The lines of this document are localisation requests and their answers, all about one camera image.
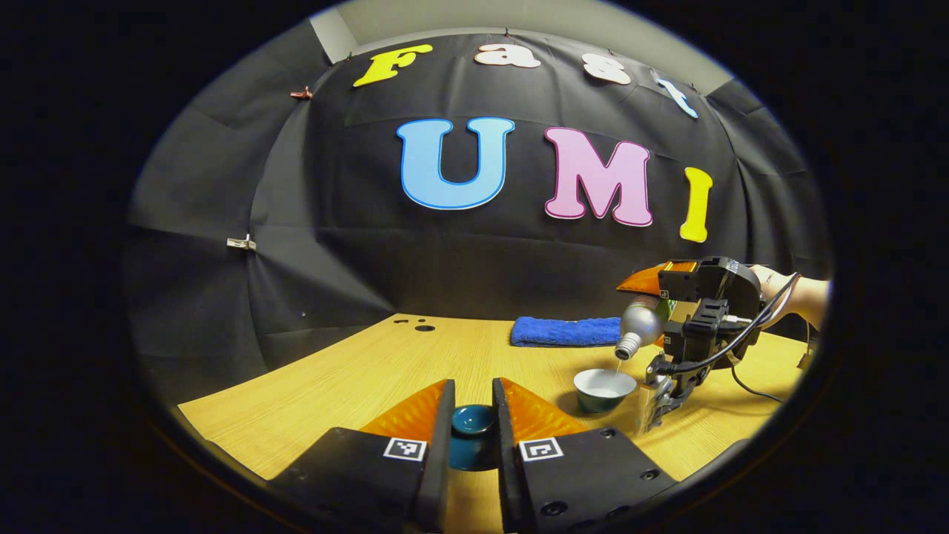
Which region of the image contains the teal teacup lid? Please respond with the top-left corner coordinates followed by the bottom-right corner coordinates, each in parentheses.
top-left (449, 404), bottom-right (496, 472)

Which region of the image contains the folded blue towel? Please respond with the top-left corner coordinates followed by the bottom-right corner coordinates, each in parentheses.
top-left (510, 317), bottom-right (624, 348)

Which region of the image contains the silver green water bottle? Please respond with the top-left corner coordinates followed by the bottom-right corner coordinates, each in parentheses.
top-left (614, 293), bottom-right (677, 362)

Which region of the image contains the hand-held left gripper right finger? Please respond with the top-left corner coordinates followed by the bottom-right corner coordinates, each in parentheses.
top-left (492, 378), bottom-right (678, 534)

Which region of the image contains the black backdrop cloth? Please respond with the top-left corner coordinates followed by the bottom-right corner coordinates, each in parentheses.
top-left (125, 31), bottom-right (831, 405)

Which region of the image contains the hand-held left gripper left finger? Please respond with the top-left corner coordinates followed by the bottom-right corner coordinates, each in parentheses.
top-left (268, 379), bottom-right (457, 534)

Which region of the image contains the teal teacup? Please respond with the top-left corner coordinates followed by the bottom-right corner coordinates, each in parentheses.
top-left (573, 369), bottom-right (638, 414)

